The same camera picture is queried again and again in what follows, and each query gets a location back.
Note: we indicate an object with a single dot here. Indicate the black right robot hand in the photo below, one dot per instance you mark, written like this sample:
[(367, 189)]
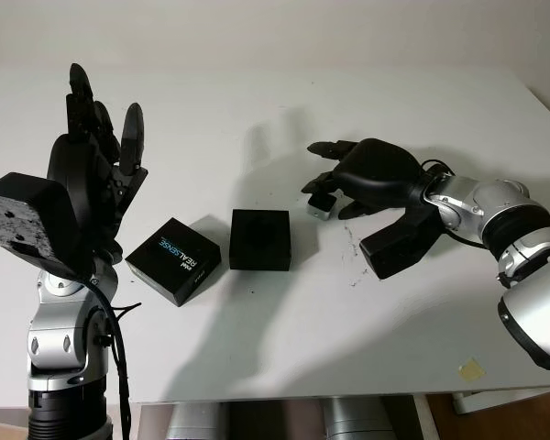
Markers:
[(376, 174)]

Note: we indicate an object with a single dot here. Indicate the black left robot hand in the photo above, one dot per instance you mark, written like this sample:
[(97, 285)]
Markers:
[(80, 183)]

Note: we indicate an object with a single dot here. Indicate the silver RealSense depth camera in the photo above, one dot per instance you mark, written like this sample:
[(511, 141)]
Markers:
[(320, 213)]

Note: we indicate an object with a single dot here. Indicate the black RealSense box lid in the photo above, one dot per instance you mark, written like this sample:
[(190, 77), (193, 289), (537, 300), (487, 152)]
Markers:
[(174, 261)]

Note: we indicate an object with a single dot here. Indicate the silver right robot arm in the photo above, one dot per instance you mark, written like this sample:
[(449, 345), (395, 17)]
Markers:
[(522, 238)]

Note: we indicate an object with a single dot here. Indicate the yellow tape piece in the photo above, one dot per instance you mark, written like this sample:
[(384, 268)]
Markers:
[(472, 370)]

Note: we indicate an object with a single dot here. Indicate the silver cylindrical leg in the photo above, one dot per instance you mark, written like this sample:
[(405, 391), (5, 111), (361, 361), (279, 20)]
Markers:
[(355, 421), (197, 424)]

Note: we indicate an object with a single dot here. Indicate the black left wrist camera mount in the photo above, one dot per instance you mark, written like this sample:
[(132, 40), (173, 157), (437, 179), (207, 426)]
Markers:
[(27, 220)]

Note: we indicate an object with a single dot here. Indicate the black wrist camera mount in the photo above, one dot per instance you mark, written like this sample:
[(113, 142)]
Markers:
[(394, 252), (27, 220)]

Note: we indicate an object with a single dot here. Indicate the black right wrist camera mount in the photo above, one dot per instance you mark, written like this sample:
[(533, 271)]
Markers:
[(394, 252)]

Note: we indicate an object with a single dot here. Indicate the black camera box base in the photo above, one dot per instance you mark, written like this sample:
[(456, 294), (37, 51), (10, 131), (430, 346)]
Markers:
[(259, 243)]

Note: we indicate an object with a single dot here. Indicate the white table frame bar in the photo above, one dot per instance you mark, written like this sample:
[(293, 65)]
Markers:
[(509, 402)]

